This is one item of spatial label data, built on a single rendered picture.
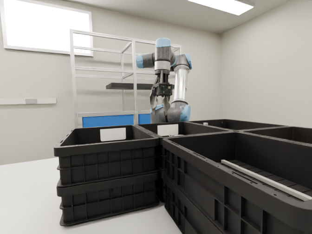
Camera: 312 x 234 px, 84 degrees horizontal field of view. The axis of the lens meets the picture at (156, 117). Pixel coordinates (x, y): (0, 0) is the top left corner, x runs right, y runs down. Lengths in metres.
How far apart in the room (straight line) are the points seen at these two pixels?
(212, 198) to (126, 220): 0.31
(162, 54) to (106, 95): 2.65
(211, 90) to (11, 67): 4.03
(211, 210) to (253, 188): 0.12
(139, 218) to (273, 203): 0.42
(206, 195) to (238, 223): 0.07
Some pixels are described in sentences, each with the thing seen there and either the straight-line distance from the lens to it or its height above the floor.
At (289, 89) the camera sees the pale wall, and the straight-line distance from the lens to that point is 3.95.
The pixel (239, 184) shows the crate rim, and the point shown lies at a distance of 0.29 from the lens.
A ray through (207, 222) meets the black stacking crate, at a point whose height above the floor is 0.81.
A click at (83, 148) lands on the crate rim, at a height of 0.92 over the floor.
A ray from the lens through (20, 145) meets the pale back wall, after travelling 3.50.
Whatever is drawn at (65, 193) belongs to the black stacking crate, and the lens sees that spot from 0.56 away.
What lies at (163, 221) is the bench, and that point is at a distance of 0.58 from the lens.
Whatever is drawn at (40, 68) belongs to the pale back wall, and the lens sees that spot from 3.44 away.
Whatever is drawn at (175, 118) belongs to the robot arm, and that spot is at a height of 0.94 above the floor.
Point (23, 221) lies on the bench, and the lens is 0.72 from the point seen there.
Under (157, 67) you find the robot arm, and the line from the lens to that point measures 0.84.
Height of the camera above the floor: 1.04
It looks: 4 degrees down
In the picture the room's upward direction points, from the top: 1 degrees counter-clockwise
